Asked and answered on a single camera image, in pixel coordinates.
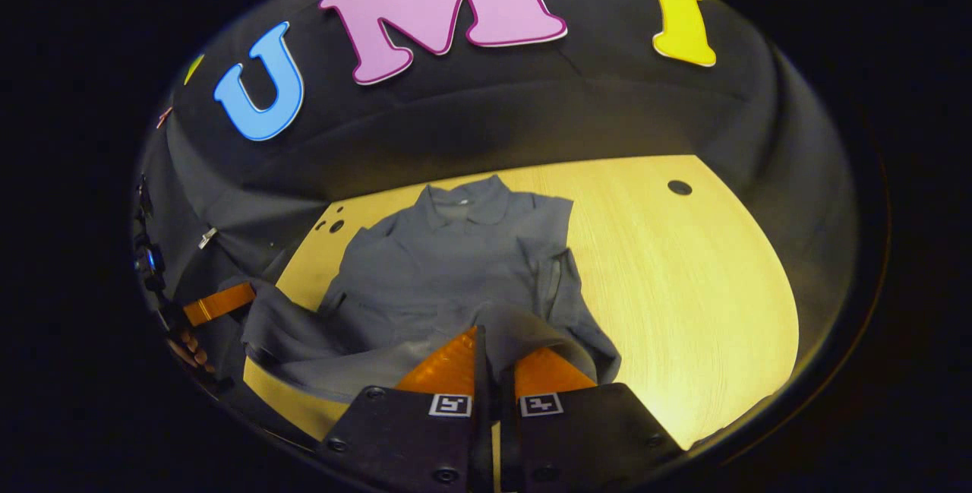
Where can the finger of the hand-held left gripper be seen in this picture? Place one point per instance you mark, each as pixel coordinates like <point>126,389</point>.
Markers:
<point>220,303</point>

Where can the black backdrop cloth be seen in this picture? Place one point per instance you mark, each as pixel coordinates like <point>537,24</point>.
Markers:
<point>531,98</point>

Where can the grey button shirt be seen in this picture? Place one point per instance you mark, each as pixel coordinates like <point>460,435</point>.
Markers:
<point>440,273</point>

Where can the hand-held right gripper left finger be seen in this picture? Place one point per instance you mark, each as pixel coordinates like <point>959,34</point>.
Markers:
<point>482,440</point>

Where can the black equipment stand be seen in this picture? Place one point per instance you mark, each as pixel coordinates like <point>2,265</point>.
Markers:
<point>149,261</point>

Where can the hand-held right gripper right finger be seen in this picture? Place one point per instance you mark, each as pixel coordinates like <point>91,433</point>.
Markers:
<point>507,440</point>

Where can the small silver clip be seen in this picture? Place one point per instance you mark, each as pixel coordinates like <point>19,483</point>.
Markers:
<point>207,238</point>

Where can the small red clip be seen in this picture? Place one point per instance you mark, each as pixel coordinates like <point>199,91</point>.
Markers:
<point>164,118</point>

